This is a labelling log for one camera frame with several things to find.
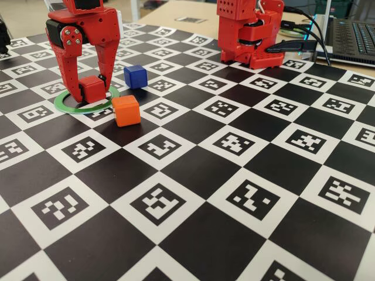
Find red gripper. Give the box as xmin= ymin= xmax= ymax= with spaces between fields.
xmin=45 ymin=9 xmax=121 ymax=103

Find red cube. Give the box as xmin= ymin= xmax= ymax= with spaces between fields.
xmin=78 ymin=75 xmax=107 ymax=104

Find blue cube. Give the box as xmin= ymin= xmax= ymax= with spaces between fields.
xmin=123 ymin=64 xmax=148 ymax=90

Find orange cube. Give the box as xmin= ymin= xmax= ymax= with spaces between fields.
xmin=111 ymin=94 xmax=142 ymax=128

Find black device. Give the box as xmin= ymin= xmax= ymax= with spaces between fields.
xmin=0 ymin=17 xmax=12 ymax=59

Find small printed marker sheet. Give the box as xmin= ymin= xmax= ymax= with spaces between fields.
xmin=175 ymin=16 xmax=207 ymax=24

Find black white marker mat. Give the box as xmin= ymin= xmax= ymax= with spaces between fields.
xmin=0 ymin=19 xmax=375 ymax=281

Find black clamp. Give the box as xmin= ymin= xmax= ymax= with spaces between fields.
xmin=265 ymin=40 xmax=319 ymax=54

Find dark laptop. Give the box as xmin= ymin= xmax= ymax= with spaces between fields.
xmin=315 ymin=0 xmax=375 ymax=67

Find green ring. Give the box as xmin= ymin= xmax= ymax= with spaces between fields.
xmin=53 ymin=86 xmax=121 ymax=114

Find black USB cable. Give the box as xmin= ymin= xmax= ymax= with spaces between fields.
xmin=280 ymin=20 xmax=330 ymax=62

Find thick black cable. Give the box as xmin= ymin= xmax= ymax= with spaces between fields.
xmin=282 ymin=6 xmax=333 ymax=67

